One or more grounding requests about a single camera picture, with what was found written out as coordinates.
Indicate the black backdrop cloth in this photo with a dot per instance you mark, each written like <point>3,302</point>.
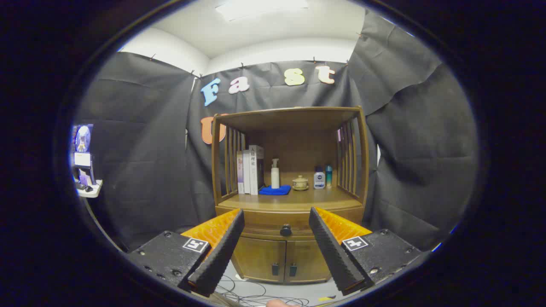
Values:
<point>145,149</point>

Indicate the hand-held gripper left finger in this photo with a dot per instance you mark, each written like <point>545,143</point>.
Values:
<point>222,256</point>

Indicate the wooden cabinet door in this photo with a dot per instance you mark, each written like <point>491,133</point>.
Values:
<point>307,264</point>
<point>256,260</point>

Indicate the thin white book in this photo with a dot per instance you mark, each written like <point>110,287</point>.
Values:
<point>246,175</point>

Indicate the white pump bottle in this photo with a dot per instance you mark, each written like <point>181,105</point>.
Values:
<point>275,177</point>

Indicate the white wall shelf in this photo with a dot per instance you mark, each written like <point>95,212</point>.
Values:
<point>91,191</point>

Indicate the white and black book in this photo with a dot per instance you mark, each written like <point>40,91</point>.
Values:
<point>254,170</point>

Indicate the teal bottle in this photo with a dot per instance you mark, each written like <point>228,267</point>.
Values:
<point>329,178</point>

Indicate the beige lidded teacup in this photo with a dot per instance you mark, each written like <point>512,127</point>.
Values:
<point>300,183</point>

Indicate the blue folded cloth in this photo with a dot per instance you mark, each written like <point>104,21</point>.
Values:
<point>275,191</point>

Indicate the wooden cabinet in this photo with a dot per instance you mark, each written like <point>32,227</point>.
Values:
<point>311,149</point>

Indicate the white bottle with blue cap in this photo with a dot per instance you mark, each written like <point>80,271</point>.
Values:
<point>319,180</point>

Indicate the wooden countertop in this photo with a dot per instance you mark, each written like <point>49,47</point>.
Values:
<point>315,198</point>

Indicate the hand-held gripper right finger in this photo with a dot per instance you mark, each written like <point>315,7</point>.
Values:
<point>332,256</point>

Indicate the yellow floor tape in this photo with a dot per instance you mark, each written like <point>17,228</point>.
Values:
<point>326,298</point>

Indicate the lavender book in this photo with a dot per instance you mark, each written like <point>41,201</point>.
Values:
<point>240,175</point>

